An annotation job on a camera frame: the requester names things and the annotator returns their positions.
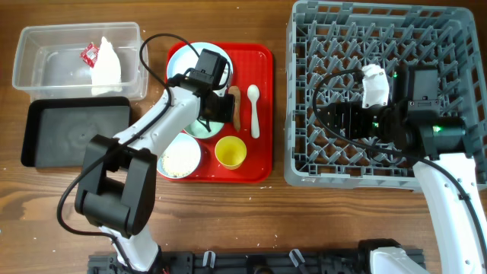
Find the green bowl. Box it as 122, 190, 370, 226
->
183, 119, 224, 139

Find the white plastic spoon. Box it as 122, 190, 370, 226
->
247, 84, 260, 139

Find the yellow plastic cup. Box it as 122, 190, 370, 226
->
215, 135, 247, 170

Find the light blue rice bowl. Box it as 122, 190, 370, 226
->
157, 133, 202, 180

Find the white napkin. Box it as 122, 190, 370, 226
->
91, 37, 123, 96

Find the red sauce packet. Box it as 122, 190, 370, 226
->
80, 43, 100, 68

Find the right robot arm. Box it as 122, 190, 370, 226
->
314, 103, 486, 273

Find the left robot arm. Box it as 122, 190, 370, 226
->
70, 84, 236, 273

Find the grey dishwasher rack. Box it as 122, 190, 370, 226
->
284, 1, 486, 191

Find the black waste tray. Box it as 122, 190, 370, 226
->
21, 97, 131, 168

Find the red serving tray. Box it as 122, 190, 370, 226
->
157, 41, 274, 184

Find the light blue plate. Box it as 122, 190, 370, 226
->
166, 42, 234, 97

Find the clear plastic bin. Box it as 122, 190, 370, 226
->
12, 22, 148, 100

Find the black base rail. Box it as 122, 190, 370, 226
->
87, 249, 425, 274

